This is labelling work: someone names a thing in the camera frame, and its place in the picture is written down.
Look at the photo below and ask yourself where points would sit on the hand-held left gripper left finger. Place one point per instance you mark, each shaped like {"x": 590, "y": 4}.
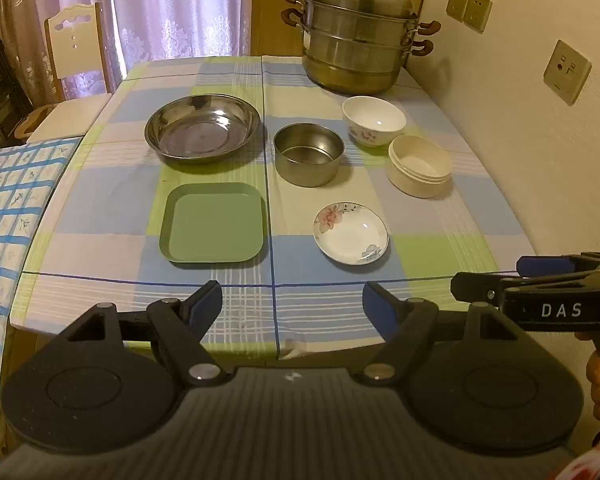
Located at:
{"x": 207, "y": 306}

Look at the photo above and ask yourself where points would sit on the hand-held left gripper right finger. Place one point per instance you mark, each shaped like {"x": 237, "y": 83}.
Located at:
{"x": 380, "y": 306}

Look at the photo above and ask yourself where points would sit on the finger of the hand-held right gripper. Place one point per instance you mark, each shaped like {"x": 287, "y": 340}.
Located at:
{"x": 545, "y": 266}
{"x": 480, "y": 287}

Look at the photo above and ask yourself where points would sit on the small floral plate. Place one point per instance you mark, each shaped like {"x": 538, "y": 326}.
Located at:
{"x": 352, "y": 235}

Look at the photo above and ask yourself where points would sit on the green square plate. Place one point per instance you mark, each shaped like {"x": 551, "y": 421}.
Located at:
{"x": 212, "y": 225}

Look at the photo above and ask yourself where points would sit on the cream plastic bowl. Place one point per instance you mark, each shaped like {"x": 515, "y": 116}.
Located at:
{"x": 417, "y": 180}

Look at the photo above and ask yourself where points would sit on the small stainless steel bowl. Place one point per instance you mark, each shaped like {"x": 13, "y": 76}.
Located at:
{"x": 307, "y": 170}

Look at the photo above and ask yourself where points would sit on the large stainless steel plate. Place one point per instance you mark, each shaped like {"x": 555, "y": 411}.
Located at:
{"x": 202, "y": 132}

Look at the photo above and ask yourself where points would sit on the white floral bowl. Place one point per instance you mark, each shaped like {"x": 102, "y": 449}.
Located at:
{"x": 375, "y": 115}

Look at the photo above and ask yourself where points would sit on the checkered pastel tablecloth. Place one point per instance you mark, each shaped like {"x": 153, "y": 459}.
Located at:
{"x": 105, "y": 240}

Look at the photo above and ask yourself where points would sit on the red white cloth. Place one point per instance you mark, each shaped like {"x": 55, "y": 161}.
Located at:
{"x": 595, "y": 462}

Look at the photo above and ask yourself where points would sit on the blue checked cloth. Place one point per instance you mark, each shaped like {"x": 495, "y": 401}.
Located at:
{"x": 15, "y": 200}

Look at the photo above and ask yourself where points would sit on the stainless steel steamer pot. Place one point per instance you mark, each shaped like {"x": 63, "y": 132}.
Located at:
{"x": 355, "y": 45}

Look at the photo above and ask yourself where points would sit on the black storage rack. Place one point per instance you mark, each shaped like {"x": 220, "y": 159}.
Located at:
{"x": 0, "y": 95}

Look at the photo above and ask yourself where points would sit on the sheer lace curtain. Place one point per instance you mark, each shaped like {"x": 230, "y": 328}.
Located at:
{"x": 180, "y": 5}

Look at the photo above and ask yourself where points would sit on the beige wall socket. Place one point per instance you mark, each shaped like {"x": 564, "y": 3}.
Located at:
{"x": 566, "y": 72}

